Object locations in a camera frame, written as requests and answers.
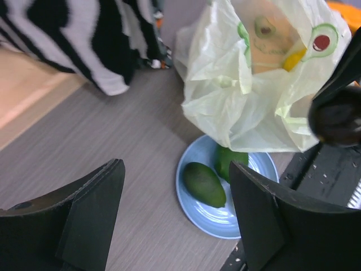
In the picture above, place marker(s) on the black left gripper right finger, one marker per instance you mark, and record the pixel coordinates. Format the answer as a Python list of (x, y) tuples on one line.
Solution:
[(282, 229)]

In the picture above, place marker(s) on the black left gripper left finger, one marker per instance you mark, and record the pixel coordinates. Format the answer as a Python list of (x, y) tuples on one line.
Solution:
[(69, 228)]

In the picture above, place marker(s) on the green fake avocado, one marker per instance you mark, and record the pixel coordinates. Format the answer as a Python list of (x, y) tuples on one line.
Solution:
[(204, 185)]

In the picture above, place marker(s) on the dark purple fake mangosteen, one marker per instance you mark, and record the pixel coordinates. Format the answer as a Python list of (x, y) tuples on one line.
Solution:
[(336, 122)]

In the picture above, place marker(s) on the zebra patterned garment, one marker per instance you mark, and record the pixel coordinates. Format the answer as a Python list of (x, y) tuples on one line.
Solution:
[(103, 41)]

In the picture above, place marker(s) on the green fake fruit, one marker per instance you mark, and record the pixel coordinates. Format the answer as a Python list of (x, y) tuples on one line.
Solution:
[(224, 157)]

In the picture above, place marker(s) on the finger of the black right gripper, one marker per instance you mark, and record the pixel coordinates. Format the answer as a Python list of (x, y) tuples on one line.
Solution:
[(347, 71)]

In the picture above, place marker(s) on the blue plastic plate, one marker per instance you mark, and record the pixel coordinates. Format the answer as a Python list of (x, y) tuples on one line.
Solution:
[(217, 222)]

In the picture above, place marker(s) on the pale green plastic bag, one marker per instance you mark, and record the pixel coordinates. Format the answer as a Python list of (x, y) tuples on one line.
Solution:
[(231, 61)]

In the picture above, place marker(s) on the yellow fake pear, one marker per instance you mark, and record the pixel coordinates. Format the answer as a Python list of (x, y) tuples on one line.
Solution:
[(292, 60)]

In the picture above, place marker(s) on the white slotted cable duct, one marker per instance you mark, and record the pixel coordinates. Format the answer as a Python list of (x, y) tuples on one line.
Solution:
[(355, 199)]

